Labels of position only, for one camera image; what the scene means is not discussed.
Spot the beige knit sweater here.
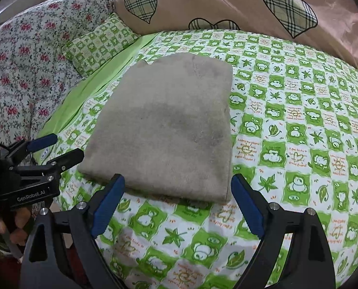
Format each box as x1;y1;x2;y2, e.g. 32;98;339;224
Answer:
78;53;232;203

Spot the left hand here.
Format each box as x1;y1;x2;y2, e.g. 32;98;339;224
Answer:
0;207;32;246

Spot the floral quilt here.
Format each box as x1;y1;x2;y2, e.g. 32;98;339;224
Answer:
0;0;115;145

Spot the small green patterned pillow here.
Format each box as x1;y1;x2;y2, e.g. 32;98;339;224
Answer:
62;13;141;77

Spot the pink heart-print duvet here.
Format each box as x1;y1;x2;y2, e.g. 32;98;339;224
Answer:
115;0;358;69

